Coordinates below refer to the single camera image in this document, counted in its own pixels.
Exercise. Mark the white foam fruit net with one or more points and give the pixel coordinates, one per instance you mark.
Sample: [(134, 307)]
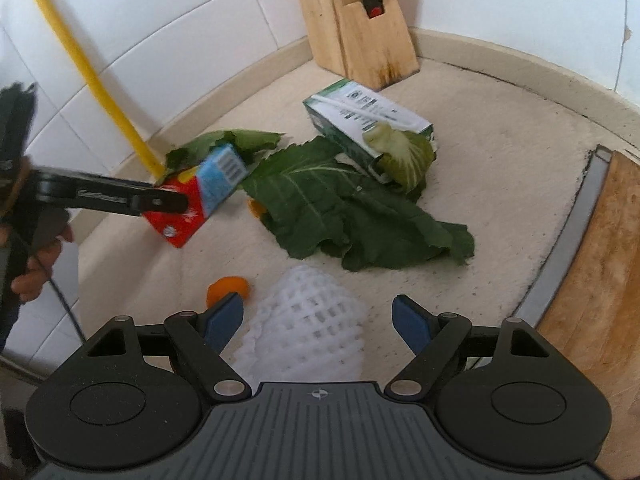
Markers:
[(305, 320)]

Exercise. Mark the red blue carton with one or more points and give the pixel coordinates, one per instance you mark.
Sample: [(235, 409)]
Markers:
[(200, 210)]

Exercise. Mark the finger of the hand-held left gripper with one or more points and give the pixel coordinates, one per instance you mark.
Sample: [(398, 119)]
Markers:
[(100, 192)]

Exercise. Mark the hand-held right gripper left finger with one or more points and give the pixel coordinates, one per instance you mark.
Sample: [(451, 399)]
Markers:
[(225, 322)]

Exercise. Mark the wooden cutting board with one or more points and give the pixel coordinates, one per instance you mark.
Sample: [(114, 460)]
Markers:
[(600, 285)]

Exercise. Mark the green white carton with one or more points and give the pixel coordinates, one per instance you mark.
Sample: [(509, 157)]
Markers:
[(345, 110)]

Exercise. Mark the person's left hand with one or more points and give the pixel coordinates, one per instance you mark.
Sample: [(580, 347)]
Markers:
[(32, 277)]

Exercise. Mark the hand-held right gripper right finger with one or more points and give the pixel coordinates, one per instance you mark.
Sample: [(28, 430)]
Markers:
[(412, 325)]

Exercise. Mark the large dark green leaf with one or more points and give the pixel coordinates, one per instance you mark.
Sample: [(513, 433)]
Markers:
[(325, 200)]

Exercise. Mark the orange peel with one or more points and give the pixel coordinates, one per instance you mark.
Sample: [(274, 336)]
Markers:
[(227, 287)]

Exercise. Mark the wooden knife block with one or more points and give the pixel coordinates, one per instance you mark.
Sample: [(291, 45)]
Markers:
[(360, 45)]

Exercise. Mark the yellowish cabbage leaf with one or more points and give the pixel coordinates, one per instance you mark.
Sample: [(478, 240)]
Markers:
[(405, 155)]

